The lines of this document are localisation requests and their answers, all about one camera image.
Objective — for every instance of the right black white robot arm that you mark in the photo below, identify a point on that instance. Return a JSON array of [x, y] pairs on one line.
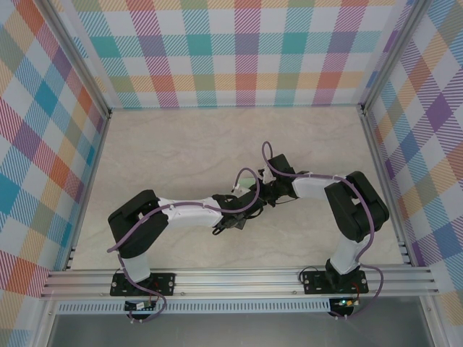
[[358, 213]]

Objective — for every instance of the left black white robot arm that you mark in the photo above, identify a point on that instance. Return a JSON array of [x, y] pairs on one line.
[[137, 224]]

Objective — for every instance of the grey metal panel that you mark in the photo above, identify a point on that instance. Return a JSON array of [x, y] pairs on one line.
[[235, 332]]

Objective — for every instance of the right small circuit board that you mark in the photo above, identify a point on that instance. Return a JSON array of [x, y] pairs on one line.
[[345, 303]]

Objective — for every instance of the small circuit board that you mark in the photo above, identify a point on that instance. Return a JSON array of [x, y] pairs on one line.
[[139, 306], [345, 303]]

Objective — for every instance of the left small circuit board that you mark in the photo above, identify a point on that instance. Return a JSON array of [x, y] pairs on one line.
[[139, 306]]

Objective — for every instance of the aluminium cross rail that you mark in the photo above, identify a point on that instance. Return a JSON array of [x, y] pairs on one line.
[[235, 280]]

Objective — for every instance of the aluminium side rail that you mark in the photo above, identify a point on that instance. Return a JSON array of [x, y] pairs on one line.
[[96, 162], [378, 162]]

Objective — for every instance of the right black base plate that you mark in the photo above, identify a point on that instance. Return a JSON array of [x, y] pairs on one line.
[[314, 283]]

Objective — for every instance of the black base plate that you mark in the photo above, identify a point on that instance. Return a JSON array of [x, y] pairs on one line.
[[314, 283], [162, 283]]

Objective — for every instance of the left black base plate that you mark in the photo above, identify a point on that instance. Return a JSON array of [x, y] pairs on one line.
[[162, 283]]

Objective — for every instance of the aluminium frame post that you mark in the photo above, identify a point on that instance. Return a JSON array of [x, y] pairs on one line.
[[394, 58], [72, 54]]

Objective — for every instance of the aluminium frame leg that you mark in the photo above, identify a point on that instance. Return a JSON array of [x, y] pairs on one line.
[[434, 325], [45, 325]]

